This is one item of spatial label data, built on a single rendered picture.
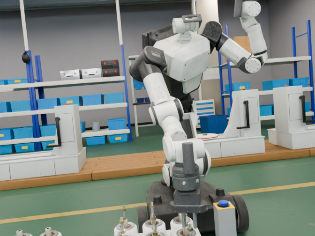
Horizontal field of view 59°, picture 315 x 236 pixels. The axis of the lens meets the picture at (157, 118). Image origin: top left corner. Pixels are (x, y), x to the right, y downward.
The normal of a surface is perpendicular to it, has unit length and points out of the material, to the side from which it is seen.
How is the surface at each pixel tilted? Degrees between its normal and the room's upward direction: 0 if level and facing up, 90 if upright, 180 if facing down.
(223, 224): 90
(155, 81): 65
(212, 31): 71
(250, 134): 90
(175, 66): 122
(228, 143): 90
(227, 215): 90
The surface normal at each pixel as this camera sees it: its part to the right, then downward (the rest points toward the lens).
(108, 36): 0.10, 0.05
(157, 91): -0.08, -0.36
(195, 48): 0.46, -0.19
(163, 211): 0.01, -0.66
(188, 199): -0.25, 0.08
